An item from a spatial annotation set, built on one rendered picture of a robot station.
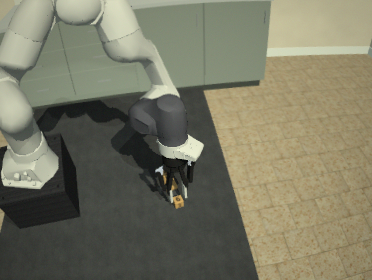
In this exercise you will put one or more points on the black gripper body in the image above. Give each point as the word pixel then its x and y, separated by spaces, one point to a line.
pixel 173 163

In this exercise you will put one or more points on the yellow cube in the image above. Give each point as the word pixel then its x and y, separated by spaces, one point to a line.
pixel 164 175
pixel 178 201

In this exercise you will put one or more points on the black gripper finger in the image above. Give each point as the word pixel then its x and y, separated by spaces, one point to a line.
pixel 169 180
pixel 190 168

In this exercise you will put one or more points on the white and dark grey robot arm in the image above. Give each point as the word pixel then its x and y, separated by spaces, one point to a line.
pixel 123 41

